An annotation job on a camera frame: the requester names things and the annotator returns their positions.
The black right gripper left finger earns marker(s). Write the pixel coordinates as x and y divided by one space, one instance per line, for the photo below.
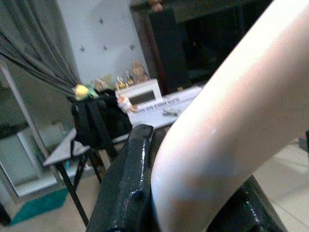
125 183

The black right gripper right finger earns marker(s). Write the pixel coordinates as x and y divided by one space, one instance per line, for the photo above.
248 212

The teal floor mat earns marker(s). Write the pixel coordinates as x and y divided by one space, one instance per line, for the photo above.
39 206

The grey folding table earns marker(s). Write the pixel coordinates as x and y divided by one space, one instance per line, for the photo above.
96 142

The black backpack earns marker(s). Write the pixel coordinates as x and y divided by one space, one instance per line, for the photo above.
100 120

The small white orange figurine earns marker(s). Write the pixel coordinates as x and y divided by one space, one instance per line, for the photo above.
126 104

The long white printed box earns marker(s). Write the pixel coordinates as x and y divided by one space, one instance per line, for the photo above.
164 106

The white box with dark window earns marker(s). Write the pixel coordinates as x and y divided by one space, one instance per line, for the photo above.
140 95

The glass perfume bottle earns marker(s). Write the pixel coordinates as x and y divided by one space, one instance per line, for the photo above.
120 82

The yellow green plush toy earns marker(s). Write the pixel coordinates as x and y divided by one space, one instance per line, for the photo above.
83 91

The brown teddy bear figure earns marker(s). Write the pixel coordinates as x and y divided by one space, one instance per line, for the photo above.
139 70

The white framed glass door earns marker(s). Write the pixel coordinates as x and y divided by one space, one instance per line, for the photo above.
21 135

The dark wooden cabinet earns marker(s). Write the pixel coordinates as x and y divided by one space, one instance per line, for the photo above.
193 41

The grey curtain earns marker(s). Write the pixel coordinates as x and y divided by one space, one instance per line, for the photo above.
33 46

